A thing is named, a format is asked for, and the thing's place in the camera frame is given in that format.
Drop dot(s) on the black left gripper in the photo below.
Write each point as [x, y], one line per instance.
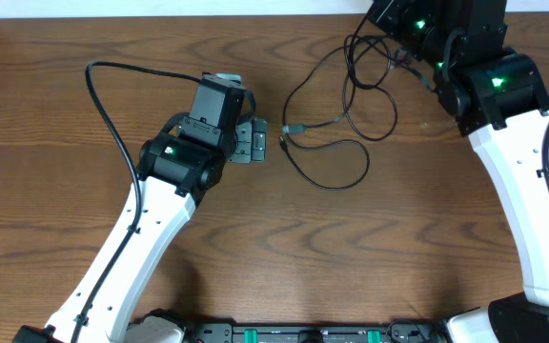
[238, 155]

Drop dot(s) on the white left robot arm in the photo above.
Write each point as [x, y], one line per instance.
[176, 168]

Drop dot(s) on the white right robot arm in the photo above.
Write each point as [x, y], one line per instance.
[500, 103]

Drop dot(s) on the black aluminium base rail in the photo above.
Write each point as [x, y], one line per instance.
[303, 333]

